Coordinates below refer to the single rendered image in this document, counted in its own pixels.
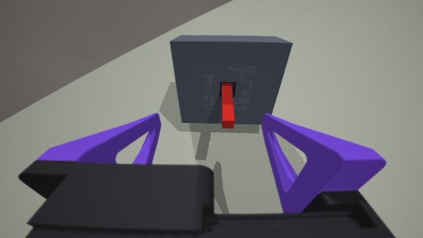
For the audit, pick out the dark grey panel with slot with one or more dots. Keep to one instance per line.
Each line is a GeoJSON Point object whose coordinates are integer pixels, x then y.
{"type": "Point", "coordinates": [254, 65]}

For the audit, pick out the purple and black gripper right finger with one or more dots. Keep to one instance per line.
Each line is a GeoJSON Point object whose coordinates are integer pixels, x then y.
{"type": "Point", "coordinates": [332, 163]}

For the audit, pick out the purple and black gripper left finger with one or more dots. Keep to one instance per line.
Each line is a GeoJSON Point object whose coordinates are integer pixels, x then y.
{"type": "Point", "coordinates": [103, 147]}

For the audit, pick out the red rectangular peg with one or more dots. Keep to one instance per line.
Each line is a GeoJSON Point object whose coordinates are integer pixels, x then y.
{"type": "Point", "coordinates": [227, 112]}

